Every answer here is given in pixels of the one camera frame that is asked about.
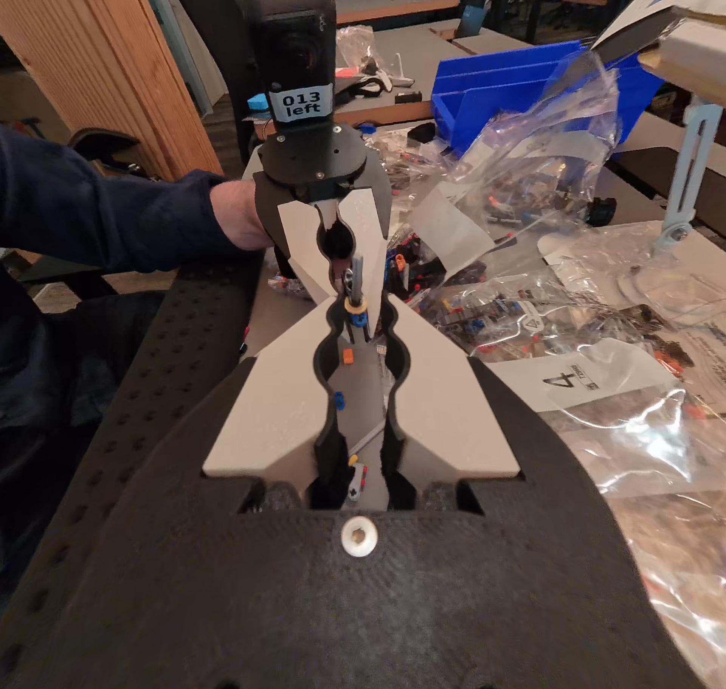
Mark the long thin grey axle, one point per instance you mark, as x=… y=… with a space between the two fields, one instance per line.
x=366 y=441

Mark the black lego gear frame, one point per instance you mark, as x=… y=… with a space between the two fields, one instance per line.
x=357 y=316

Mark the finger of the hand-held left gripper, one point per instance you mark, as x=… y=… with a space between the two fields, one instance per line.
x=368 y=224
x=300 y=241

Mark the wooden book stand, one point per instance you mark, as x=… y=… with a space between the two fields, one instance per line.
x=689 y=161

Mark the person's left forearm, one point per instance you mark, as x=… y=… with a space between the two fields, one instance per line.
x=113 y=218

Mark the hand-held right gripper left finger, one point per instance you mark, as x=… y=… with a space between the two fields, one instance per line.
x=266 y=411

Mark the white connector red pin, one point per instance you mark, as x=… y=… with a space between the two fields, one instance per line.
x=357 y=482

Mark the black dimpled mat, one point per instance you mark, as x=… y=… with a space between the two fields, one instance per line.
x=142 y=388

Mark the person's left hand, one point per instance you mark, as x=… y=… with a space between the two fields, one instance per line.
x=238 y=218

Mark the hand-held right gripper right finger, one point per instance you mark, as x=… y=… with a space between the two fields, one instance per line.
x=454 y=411

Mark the small opened clear bag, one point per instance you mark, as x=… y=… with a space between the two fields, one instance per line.
x=286 y=286

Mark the blue divided plastic bin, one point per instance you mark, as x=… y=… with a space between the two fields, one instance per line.
x=482 y=87

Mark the black office chair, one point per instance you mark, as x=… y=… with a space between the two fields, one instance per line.
x=193 y=31

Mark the long wooden background table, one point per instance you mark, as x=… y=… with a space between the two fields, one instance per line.
x=397 y=5

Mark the small clear plastic bag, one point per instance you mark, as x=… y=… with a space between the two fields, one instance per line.
x=354 y=48

